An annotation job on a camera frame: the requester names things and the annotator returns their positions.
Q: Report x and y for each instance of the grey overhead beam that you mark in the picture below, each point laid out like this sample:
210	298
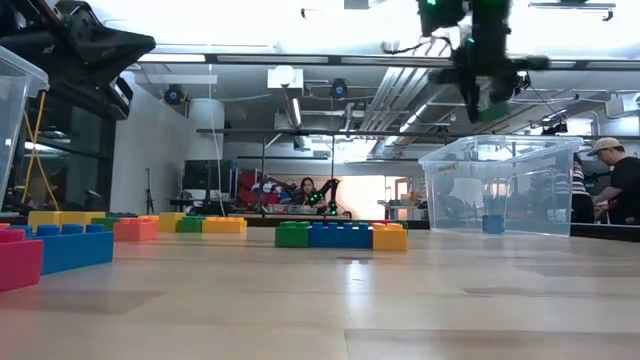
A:
300	59

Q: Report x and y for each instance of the white cylindrical tank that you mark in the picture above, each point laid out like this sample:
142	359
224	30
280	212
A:
205	130

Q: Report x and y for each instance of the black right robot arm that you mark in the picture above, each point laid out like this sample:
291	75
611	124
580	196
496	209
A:
480	17

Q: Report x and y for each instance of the black monitor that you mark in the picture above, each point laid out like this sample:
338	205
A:
205	175

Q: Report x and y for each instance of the white ceiling box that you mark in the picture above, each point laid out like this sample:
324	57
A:
285	77

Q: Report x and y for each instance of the black tripod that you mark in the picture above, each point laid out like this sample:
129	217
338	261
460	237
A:
149	195

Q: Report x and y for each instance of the black mounted camera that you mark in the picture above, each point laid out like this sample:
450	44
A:
555	128

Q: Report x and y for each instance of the small orange toy block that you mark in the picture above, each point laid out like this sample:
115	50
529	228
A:
135	231

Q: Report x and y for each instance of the clear plastic storage bin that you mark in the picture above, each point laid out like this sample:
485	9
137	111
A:
15	125
530	200

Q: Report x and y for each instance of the black overhead rail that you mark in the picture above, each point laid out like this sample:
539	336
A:
350	132

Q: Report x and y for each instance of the person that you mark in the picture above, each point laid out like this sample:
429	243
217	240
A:
582	200
307	190
625	185

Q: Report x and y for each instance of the grey camera mount bar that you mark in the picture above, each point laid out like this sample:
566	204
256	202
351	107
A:
570	6

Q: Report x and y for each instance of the cluttered workbench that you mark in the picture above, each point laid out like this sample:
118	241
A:
225	205

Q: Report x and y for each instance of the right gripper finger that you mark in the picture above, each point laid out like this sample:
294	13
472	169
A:
497	99
470	90

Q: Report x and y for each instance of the large red toy block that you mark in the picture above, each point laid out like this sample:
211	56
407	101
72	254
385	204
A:
17	262

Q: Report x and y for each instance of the large green toy block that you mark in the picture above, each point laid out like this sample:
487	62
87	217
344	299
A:
192	225
292	236
495	113

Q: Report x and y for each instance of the round black ceiling speaker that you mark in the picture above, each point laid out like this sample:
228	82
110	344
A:
338	89
174	94

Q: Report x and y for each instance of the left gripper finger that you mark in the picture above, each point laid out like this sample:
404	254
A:
110	52
107	100

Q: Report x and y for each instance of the small yellow toy block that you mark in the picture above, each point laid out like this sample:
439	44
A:
82	218
177	223
44	218

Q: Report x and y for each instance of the large blue toy block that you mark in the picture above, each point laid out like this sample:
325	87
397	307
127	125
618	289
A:
340	237
75	252
493	225

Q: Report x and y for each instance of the red bulky equipment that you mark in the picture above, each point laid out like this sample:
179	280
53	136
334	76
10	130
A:
255	187

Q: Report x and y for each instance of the small black robot arm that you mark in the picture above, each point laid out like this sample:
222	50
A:
330	190

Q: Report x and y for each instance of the dark glass partition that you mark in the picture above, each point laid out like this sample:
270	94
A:
80	150

